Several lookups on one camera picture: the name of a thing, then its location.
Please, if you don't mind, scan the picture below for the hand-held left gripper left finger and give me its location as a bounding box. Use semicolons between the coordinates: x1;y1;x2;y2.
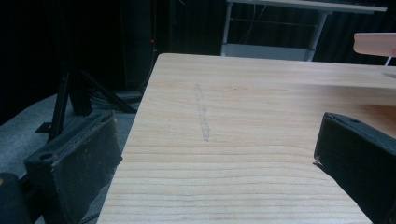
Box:
23;110;123;224

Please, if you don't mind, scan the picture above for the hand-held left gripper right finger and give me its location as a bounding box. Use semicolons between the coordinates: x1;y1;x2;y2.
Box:
313;111;396;224

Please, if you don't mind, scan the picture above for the black metal stand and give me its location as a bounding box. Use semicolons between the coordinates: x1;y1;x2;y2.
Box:
35;0;138;142

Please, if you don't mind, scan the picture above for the pale pink board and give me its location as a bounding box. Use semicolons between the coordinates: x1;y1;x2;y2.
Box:
353;32;396;58

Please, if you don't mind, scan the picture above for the white metal frame table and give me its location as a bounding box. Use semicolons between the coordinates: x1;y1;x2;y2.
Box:
219;0;389;63

